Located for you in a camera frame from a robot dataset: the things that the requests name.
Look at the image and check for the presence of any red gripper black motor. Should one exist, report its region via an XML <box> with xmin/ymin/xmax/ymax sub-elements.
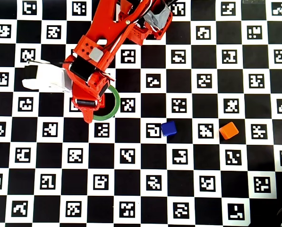
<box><xmin>65</xmin><ymin>68</ymin><xmax>111</xmax><ymax>124</ymax></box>

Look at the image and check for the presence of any blue cube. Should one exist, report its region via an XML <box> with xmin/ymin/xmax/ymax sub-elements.
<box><xmin>161</xmin><ymin>121</ymin><xmax>178</xmax><ymax>137</ymax></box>

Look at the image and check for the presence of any orange cube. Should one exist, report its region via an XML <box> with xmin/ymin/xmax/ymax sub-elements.
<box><xmin>219</xmin><ymin>122</ymin><xmax>239</xmax><ymax>140</ymax></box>

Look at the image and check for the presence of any grey square pad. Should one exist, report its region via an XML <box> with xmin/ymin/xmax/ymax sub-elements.
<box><xmin>88</xmin><ymin>48</ymin><xmax>103</xmax><ymax>62</ymax></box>

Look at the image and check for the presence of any black white marker checkerboard mat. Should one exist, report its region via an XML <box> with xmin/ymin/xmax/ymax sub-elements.
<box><xmin>0</xmin><ymin>0</ymin><xmax>282</xmax><ymax>225</ymax></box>

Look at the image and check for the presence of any green ring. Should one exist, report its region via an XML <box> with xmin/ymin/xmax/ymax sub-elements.
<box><xmin>93</xmin><ymin>86</ymin><xmax>121</xmax><ymax>121</ymax></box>

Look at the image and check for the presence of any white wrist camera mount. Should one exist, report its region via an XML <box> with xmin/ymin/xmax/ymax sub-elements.
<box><xmin>22</xmin><ymin>60</ymin><xmax>74</xmax><ymax>93</ymax></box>

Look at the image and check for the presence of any grey duct tape wad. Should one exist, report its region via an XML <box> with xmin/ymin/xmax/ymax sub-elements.
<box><xmin>143</xmin><ymin>6</ymin><xmax>171</xmax><ymax>30</ymax></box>

